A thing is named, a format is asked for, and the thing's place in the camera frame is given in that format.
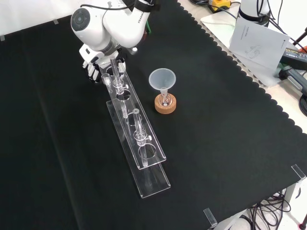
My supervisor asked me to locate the black cable bundle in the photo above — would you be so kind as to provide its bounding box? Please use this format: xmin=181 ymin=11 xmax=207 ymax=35
xmin=239 ymin=190 xmax=292 ymax=230

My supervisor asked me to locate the grey table leg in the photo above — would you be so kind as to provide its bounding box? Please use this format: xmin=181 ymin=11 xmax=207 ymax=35
xmin=284 ymin=183 xmax=302 ymax=218

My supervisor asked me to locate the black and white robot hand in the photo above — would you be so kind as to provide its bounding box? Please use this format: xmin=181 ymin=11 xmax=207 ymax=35
xmin=79 ymin=44 xmax=127 ymax=84

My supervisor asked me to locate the coiled black cable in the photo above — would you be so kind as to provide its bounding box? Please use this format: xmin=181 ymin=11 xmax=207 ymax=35
xmin=298 ymin=94 xmax=307 ymax=114

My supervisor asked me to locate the small glass round-bottom flask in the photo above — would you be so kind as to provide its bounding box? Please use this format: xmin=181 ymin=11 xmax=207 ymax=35
xmin=158 ymin=87 xmax=172 ymax=107

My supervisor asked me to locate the yellow stop button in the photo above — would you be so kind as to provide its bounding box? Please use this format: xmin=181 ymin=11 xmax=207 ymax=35
xmin=208 ymin=0 xmax=232 ymax=12

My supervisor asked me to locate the white printed booklet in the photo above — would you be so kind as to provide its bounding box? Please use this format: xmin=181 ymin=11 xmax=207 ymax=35
xmin=229 ymin=18 xmax=291 ymax=70

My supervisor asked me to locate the small clear glass weighing funnel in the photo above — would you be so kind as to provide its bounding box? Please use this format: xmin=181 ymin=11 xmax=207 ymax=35
xmin=101 ymin=73 xmax=112 ymax=87

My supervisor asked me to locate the pale board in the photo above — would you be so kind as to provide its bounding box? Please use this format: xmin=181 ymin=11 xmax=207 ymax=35
xmin=200 ymin=11 xmax=288 ymax=88

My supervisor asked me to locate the clear cloth clip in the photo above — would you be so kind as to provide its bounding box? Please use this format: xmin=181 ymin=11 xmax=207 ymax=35
xmin=203 ymin=207 xmax=218 ymax=227
xmin=291 ymin=164 xmax=307 ymax=181

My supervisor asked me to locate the clear acrylic funnel stand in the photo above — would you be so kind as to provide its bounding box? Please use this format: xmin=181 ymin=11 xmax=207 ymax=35
xmin=99 ymin=56 xmax=172 ymax=199

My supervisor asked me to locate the translucent plastic funnel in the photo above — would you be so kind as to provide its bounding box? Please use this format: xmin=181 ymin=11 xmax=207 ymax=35
xmin=148 ymin=68 xmax=177 ymax=97

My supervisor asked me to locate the black tripod leg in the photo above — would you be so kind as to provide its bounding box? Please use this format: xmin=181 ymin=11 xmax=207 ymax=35
xmin=294 ymin=26 xmax=307 ymax=46

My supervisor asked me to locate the black power adapter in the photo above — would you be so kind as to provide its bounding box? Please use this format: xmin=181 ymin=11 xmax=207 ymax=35
xmin=280 ymin=46 xmax=307 ymax=70

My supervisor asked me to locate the cork ring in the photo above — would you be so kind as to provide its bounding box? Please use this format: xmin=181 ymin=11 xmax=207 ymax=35
xmin=154 ymin=94 xmax=178 ymax=115

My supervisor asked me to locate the black bench cloth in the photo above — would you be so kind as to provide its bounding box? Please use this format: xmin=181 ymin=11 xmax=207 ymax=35
xmin=0 ymin=0 xmax=307 ymax=230

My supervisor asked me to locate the grey and black hand tool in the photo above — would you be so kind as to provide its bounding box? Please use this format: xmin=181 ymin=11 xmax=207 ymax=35
xmin=278 ymin=66 xmax=307 ymax=94

